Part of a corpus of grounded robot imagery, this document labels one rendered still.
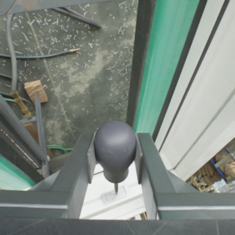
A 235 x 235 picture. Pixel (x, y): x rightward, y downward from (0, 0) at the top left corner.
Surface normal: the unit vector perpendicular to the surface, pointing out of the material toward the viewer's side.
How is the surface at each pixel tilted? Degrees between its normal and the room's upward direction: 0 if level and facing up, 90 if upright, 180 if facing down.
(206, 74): 90
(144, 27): 90
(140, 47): 90
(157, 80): 0
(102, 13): 0
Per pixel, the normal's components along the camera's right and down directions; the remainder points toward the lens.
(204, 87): -0.94, 0.28
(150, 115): 0.35, 0.75
